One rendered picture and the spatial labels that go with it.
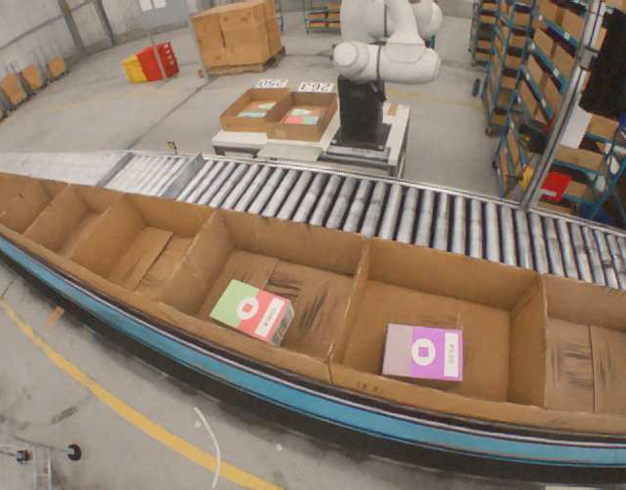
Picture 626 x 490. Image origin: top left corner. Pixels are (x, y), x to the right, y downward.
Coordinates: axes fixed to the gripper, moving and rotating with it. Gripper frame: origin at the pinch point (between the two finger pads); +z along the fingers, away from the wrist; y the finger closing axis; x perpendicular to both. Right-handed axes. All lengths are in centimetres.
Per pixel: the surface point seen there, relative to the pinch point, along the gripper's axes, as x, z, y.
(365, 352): 28, -67, -63
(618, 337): -30, -52, -101
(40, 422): 245, -100, -45
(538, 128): -42, -9, -46
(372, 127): 11.8, 20.2, -12.2
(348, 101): 13.6, 14.3, 2.7
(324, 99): 29, 52, 21
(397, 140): 6.3, 31.8, -22.2
